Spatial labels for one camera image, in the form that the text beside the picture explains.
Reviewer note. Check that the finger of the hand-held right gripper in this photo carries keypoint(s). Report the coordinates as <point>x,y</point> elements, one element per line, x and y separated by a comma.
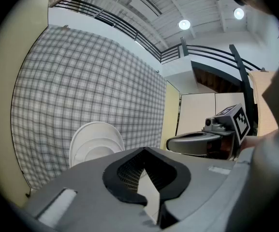
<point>197,132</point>
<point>190,147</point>

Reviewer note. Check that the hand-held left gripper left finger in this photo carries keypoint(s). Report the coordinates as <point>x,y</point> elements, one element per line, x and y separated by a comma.
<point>81,185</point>

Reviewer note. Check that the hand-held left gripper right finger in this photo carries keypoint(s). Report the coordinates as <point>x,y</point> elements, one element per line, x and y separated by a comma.
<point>202,178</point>

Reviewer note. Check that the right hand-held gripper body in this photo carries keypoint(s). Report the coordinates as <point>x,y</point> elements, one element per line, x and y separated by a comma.
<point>240,122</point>

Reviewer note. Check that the white toilet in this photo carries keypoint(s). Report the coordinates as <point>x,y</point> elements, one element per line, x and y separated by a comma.
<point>93,139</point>

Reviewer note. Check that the person's right forearm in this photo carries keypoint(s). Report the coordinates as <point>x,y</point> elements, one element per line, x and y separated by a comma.
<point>257,139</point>

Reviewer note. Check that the white partition panel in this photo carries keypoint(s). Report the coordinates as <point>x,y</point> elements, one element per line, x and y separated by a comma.
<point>197,115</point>
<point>228,103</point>

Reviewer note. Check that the yellow partition panel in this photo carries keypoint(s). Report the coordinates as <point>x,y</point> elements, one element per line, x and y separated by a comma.
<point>171,110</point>

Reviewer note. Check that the dark wooden staircase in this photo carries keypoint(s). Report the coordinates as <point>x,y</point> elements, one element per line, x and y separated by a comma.
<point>214,78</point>

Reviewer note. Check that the grey plaid curtain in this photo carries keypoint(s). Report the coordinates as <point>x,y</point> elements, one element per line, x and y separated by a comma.
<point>81,81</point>

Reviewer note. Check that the cream partition panel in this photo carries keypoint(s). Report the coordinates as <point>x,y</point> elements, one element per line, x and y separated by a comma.
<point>8,105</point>

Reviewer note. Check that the round ceiling lamp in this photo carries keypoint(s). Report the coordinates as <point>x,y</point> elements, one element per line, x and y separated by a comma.
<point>184,24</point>
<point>239,13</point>

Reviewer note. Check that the black balcony railing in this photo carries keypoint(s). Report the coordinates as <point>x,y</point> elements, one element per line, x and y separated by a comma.
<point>120,23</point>

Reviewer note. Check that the black steel post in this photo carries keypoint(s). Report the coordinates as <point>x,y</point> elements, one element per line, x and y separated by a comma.
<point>244,86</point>

